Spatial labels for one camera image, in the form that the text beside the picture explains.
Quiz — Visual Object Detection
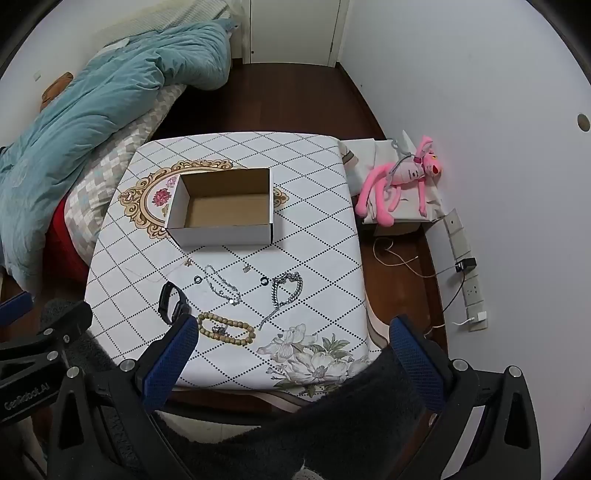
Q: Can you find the silver chain bracelet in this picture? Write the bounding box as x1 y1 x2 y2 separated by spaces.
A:
257 271 304 330

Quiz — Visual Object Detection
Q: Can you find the brown plush toy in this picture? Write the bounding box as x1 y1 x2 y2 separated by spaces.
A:
39 71 75 112

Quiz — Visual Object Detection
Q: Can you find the black cable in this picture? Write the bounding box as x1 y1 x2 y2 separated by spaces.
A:
438 270 467 319

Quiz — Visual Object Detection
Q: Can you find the white power strip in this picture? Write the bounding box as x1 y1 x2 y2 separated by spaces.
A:
443 209 489 332

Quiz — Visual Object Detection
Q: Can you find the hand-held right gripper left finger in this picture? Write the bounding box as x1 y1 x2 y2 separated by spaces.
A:
46 314 200 480

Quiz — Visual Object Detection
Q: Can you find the red cloth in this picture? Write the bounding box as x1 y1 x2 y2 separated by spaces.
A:
44 198 90 282

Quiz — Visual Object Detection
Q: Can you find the cream pillow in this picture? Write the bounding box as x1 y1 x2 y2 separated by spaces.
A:
95 0 232 47

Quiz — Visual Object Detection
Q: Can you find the diamond patterned floral tablecloth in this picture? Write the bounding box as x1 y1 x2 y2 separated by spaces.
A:
85 131 372 398

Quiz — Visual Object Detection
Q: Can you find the white cardboard box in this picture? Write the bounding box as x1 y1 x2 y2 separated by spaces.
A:
165 167 276 247

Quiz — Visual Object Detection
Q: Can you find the silver pendant necklace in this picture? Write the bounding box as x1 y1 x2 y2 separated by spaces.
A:
203 264 242 306

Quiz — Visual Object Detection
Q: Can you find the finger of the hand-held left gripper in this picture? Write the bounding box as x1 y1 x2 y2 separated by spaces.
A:
0 300 94 371
0 292 34 326

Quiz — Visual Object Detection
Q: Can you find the white door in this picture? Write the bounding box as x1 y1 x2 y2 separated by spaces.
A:
249 0 342 65

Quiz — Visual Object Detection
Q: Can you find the wooden bead bracelet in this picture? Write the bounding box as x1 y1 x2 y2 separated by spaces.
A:
197 311 257 347

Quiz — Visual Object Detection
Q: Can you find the light blue quilt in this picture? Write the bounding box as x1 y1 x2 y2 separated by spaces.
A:
0 18 238 294

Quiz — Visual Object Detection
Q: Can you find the cream cable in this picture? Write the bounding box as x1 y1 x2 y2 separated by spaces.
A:
373 237 458 278

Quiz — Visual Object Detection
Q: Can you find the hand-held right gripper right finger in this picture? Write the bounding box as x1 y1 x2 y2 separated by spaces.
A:
389 315 542 480

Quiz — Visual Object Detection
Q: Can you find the black smart band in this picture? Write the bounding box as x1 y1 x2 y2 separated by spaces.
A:
158 281 191 325

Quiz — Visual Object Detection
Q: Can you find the pink plush toy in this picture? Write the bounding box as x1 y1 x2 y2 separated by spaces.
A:
355 135 445 227

